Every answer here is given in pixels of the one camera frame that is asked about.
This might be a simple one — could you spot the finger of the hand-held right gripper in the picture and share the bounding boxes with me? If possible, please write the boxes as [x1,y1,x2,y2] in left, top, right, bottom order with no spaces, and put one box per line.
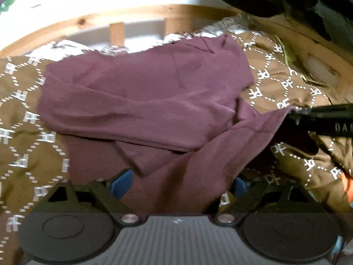
[300,103,353,113]
[286,109,318,125]

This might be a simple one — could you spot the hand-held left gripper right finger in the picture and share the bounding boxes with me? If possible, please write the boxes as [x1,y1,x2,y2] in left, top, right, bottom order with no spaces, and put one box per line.
[215,177,315,225]

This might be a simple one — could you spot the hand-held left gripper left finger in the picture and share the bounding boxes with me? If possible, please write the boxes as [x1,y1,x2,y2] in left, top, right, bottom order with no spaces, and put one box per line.
[45,168,146,225]

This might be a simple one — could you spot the maroon long-sleeve shirt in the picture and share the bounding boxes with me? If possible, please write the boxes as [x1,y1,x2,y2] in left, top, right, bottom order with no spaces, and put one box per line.
[37,34,297,214]

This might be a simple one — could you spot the brown patterned blanket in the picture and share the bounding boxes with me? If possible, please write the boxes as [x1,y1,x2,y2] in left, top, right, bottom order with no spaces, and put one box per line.
[0,29,353,254]

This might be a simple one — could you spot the yellow green cloth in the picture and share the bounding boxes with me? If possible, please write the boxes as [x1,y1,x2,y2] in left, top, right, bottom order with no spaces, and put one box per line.
[277,37,327,85]

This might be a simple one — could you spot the wooden bed frame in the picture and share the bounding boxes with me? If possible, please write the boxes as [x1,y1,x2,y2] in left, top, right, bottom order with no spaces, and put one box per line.
[0,3,353,89]

